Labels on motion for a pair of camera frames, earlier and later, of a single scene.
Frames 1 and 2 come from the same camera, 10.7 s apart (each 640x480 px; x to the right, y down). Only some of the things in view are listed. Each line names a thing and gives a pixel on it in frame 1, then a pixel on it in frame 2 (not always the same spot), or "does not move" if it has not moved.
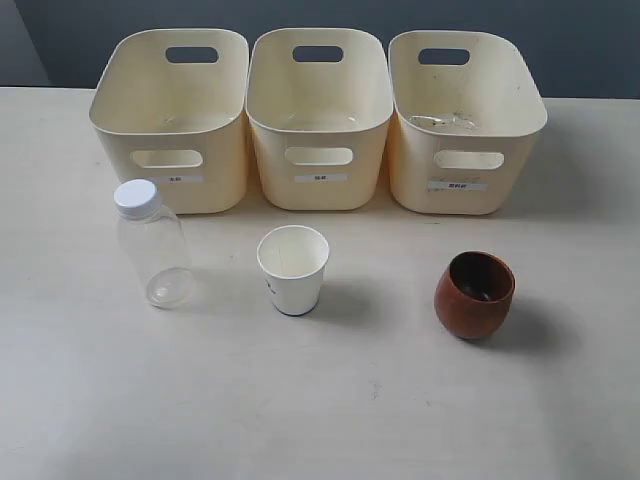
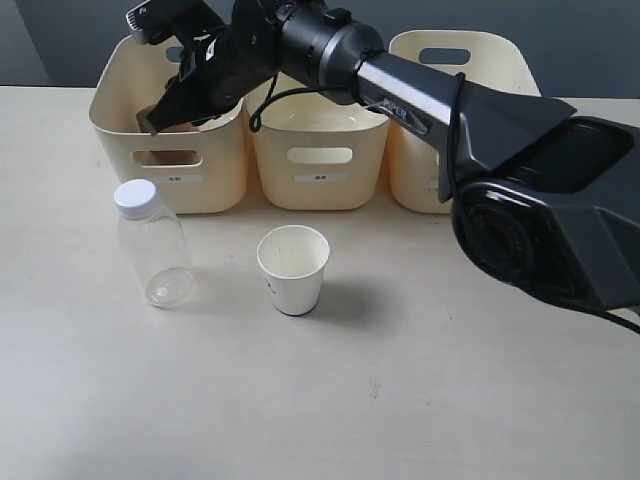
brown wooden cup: (472, 295) → (165, 157)
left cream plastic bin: (170, 106) does not move
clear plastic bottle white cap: (155, 239) does not move
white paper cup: (294, 259) does not move
